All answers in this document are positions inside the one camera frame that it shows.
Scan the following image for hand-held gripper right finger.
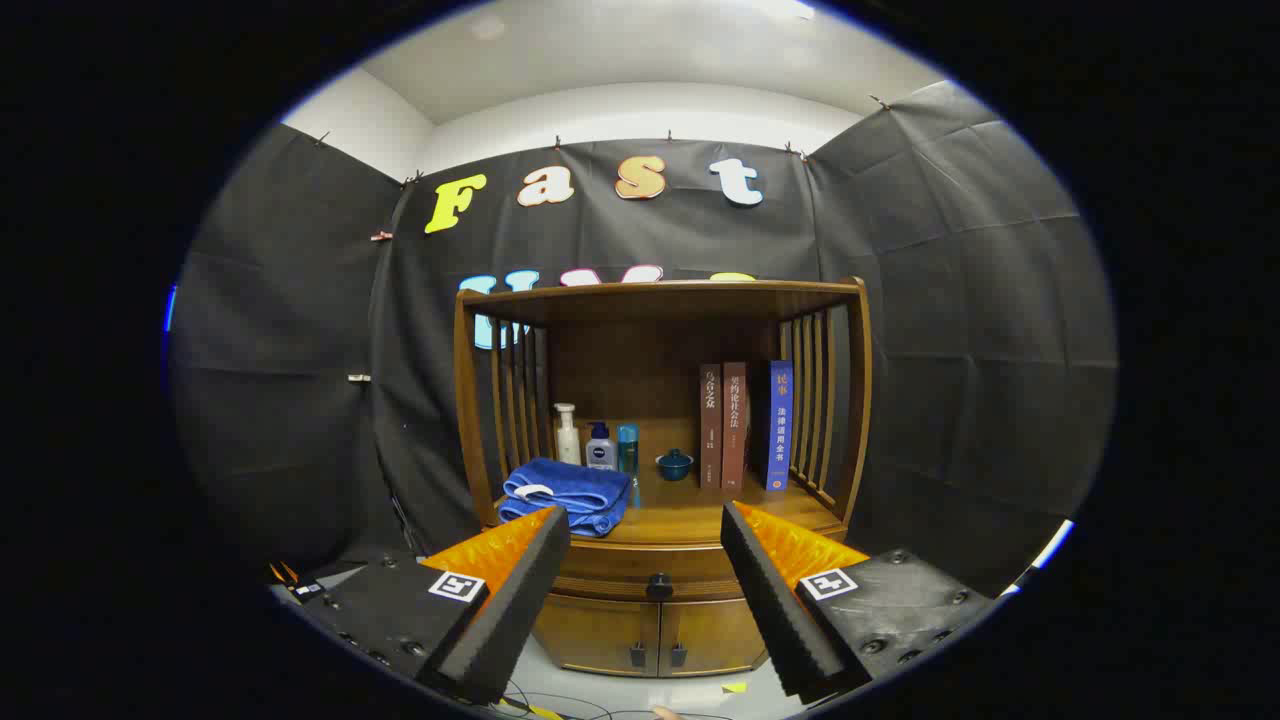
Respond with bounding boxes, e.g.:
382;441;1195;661
720;500;1001;706

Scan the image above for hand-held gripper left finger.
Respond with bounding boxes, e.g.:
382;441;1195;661
290;505;572;706

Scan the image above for brown wooden drawer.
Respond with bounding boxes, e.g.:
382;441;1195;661
545;538;763;603

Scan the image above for wooden cabinet door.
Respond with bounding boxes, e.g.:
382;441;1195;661
660;597;769;678
533;597;661;678

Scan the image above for wooden countertop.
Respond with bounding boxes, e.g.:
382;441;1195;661
485;470;846;547

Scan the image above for brown wooden cabinet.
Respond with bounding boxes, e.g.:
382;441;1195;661
453;277;874;679

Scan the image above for blue folded towel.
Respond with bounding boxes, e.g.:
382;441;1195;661
497;457;632;538

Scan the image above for white pump bottle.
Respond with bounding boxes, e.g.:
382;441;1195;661
553;402;582;466

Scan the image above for blue book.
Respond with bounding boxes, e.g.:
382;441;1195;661
750;360;794;492

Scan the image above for light brown book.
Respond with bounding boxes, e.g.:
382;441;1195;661
721;361;748;491

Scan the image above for dark brown book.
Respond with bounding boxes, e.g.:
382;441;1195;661
700;363;723;489

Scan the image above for teal glass bottle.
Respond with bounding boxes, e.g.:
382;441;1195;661
616;424;642;508

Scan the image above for black floor cables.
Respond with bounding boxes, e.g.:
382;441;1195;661
495;680;721;720

